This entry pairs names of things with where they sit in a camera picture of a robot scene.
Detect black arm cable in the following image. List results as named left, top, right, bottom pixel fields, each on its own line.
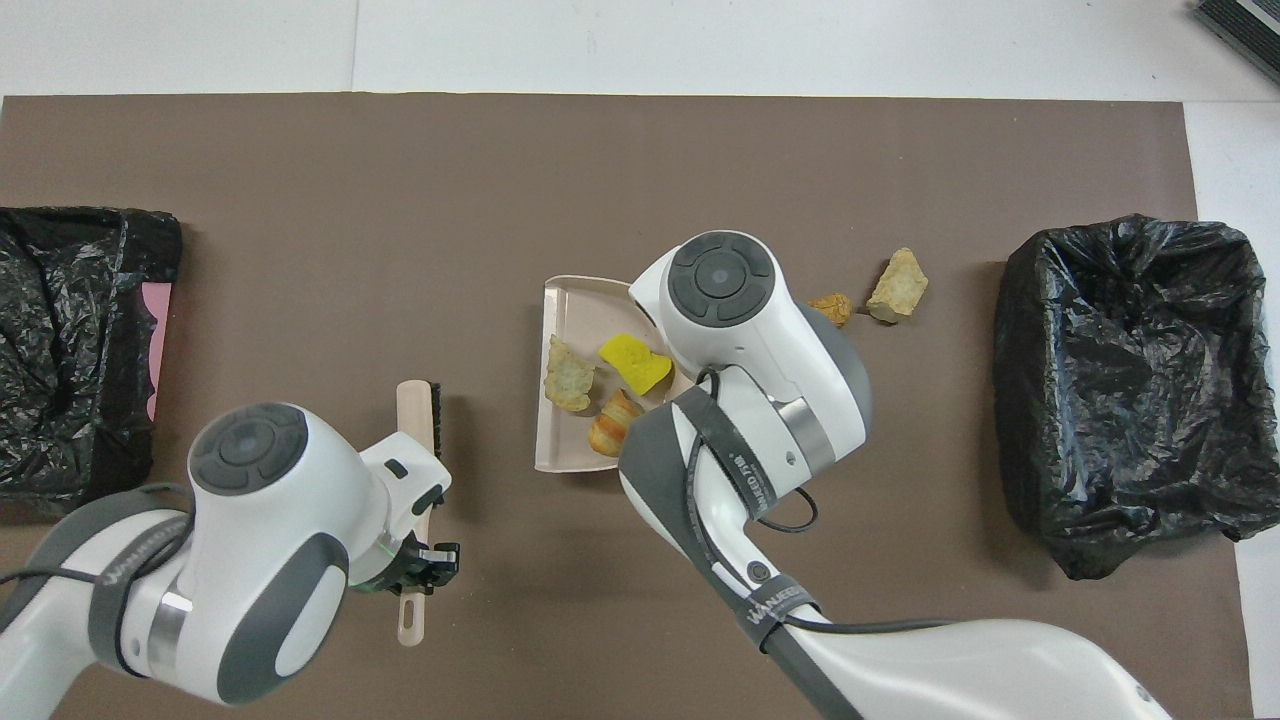
left=0, top=565, right=111, bottom=593
left=685, top=368, right=966, bottom=641

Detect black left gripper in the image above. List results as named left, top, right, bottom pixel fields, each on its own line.
left=385, top=542, right=461, bottom=601

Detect beige plastic dustpan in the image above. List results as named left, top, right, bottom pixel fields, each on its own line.
left=532, top=275, right=701, bottom=473

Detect brown table mat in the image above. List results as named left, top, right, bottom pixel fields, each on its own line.
left=0, top=93, right=1256, bottom=720

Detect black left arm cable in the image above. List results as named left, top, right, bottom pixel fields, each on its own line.
left=0, top=565, right=111, bottom=593

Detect beige brush black bristles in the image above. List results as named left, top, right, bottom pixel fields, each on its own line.
left=395, top=380, right=443, bottom=649

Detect yellow sponge chunk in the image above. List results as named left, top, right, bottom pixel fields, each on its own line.
left=598, top=333, right=673, bottom=397

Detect dark ribbed object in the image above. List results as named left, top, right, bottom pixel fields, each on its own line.
left=1195, top=0, right=1280, bottom=86

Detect toy croissant piece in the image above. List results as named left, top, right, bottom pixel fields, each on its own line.
left=588, top=388, right=646, bottom=459
left=543, top=335, right=598, bottom=413

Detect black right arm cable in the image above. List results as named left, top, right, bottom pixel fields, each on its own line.
left=685, top=368, right=966, bottom=641

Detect pink bin with black bag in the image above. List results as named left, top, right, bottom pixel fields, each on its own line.
left=0, top=205, right=184, bottom=519

